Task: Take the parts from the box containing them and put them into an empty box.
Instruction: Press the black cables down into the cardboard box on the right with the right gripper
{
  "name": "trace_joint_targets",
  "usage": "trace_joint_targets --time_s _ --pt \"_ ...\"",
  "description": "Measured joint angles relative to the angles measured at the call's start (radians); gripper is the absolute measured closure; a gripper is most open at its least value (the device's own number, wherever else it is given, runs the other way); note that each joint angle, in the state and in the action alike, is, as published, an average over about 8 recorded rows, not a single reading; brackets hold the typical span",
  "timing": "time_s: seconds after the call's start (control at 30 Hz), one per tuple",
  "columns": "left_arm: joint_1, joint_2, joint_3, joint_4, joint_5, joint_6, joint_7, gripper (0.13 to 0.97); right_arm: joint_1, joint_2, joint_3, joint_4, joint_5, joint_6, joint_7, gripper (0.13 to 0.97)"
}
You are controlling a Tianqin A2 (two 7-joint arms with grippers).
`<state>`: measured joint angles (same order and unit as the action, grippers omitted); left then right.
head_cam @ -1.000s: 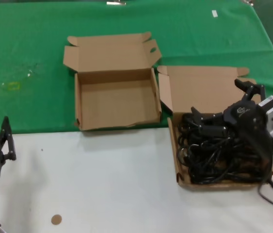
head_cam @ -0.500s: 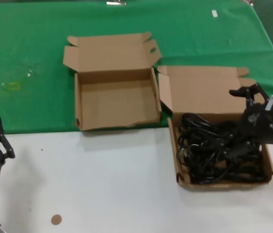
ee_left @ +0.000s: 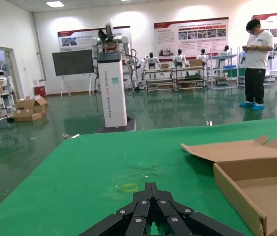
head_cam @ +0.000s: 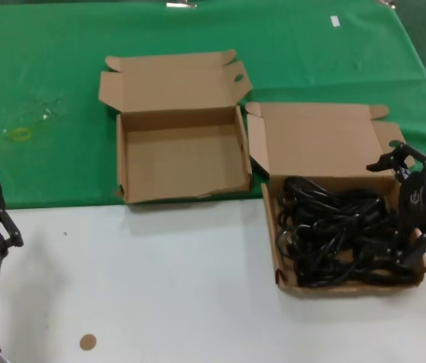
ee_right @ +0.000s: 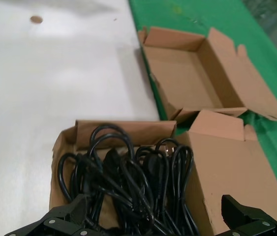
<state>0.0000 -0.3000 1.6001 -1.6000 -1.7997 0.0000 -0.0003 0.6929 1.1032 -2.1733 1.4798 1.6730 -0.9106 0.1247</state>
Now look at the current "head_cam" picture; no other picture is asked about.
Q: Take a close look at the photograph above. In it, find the green table cloth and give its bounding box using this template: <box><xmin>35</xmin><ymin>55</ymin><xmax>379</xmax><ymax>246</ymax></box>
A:
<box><xmin>0</xmin><ymin>0</ymin><xmax>426</xmax><ymax>211</ymax></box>

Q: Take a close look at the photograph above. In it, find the cardboard box with oval hole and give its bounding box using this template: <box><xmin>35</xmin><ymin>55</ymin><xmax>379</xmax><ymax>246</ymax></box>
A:
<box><xmin>98</xmin><ymin>48</ymin><xmax>253</xmax><ymax>206</ymax></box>

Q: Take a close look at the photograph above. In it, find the round brown cardboard disc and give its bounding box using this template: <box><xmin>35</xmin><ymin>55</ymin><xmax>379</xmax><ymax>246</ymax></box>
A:
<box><xmin>79</xmin><ymin>334</ymin><xmax>97</xmax><ymax>352</ymax></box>

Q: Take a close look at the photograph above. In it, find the pile of black power cables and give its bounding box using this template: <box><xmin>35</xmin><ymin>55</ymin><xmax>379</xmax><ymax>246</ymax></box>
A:
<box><xmin>277</xmin><ymin>175</ymin><xmax>417</xmax><ymax>288</ymax></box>

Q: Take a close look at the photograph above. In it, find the cardboard box with round hole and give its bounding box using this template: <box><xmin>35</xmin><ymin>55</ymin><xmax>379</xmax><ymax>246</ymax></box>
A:
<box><xmin>245</xmin><ymin>101</ymin><xmax>426</xmax><ymax>299</ymax></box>

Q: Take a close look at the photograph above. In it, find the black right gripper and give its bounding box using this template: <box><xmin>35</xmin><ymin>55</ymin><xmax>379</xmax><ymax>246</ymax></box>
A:
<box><xmin>366</xmin><ymin>141</ymin><xmax>426</xmax><ymax>269</ymax></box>

